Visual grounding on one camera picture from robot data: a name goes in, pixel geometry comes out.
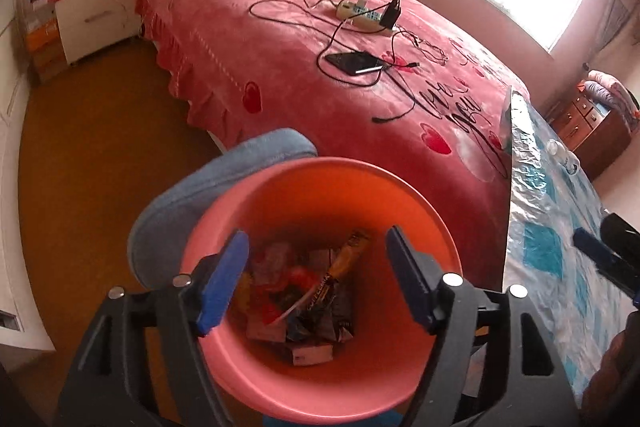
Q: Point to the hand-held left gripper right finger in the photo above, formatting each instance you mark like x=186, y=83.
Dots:
x=407, y=277

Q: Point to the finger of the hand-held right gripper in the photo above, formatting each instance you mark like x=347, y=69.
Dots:
x=625, y=237
x=600, y=254

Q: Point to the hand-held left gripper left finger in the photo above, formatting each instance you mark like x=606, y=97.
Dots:
x=222, y=282

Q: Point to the pink plastic bucket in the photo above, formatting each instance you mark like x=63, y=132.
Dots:
x=325, y=187

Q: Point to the yellow black snack wrapper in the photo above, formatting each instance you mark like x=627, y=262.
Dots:
x=345, y=257

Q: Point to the red wrapper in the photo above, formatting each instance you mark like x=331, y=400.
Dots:
x=297, y=284

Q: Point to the blue checkered tablecloth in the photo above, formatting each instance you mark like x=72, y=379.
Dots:
x=540, y=207

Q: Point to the dark foil snack bag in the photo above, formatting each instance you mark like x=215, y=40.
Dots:
x=325, y=317

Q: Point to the blue cushioned stool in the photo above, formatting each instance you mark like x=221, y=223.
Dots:
x=200, y=187

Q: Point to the clear plastic bottle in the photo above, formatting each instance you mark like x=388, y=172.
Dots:
x=562, y=156

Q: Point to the brown wooden cabinet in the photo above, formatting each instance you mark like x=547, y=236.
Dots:
x=590, y=137

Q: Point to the folded colourful quilts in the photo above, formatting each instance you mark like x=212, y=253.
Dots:
x=612, y=94

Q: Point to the pink bed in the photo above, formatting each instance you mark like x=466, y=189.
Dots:
x=300, y=117

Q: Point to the black phone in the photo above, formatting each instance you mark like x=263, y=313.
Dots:
x=352, y=62

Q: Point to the grey curtain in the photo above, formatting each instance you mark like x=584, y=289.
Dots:
x=615, y=14

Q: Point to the black charger plug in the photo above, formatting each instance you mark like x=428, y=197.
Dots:
x=391, y=13

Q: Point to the beige power strip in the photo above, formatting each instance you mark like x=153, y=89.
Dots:
x=357, y=14

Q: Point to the white nightstand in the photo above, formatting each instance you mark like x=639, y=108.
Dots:
x=95, y=17

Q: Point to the stack of orange boxes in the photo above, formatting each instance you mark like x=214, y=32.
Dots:
x=45, y=44

